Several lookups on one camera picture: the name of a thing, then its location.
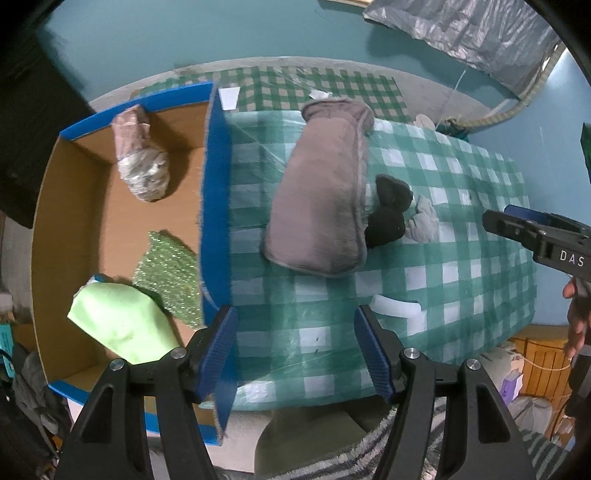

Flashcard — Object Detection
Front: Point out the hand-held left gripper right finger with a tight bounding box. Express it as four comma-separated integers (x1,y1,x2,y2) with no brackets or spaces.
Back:
355,305,525,480

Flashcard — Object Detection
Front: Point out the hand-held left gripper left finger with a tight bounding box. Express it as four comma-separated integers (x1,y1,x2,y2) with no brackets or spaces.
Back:
69,305,238,480

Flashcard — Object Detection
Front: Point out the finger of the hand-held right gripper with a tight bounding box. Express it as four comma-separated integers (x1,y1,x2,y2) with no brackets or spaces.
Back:
482,210,539,250
504,206,578,228

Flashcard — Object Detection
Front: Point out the grey sock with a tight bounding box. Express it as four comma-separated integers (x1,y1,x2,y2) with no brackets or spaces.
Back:
405,196,440,243

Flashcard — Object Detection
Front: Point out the sparkly green sponge cloth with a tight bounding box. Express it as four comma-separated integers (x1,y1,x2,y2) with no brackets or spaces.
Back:
133,231,206,329

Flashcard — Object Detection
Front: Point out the light green cloth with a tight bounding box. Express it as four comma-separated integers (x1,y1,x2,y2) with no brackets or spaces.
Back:
67,276,185,365

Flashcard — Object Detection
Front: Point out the blue cardboard box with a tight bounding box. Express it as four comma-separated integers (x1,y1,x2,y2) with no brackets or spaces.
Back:
31,82,238,446

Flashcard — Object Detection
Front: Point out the printed cloth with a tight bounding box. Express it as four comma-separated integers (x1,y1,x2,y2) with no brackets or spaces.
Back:
112,105,171,203

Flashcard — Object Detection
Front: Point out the person's right hand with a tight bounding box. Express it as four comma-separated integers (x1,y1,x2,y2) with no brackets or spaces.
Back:
563,278,591,360

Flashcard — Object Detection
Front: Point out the teal checked tablecloth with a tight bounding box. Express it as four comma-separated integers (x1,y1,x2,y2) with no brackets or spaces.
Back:
222,111,539,411

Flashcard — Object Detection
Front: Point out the wooden crate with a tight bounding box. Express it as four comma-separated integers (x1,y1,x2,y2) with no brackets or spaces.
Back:
508,325,573,398

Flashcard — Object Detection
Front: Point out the olive green cloth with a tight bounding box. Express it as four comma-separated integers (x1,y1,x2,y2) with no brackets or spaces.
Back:
254,406,372,480

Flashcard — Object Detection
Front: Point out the braided trim strip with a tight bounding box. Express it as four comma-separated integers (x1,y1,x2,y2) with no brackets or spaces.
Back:
466,46,566,129

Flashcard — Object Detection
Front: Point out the black sock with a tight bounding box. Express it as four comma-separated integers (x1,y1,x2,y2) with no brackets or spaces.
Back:
365,174,414,250

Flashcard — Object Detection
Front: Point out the crumpled white plastic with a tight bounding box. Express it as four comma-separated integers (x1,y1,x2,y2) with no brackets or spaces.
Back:
480,348,525,407

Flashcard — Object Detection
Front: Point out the grey striped cloth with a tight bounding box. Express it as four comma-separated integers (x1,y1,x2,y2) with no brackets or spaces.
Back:
272,397,571,480

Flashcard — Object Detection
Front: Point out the grey crinkled curtain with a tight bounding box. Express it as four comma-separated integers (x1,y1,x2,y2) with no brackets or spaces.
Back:
362,0,561,95

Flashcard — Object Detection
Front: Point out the grey crumpled cloth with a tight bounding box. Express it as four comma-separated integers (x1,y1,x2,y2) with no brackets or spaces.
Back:
13,351,63,437

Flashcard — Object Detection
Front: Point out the green checked blanket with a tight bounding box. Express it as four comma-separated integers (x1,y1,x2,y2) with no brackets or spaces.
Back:
139,66,409,123

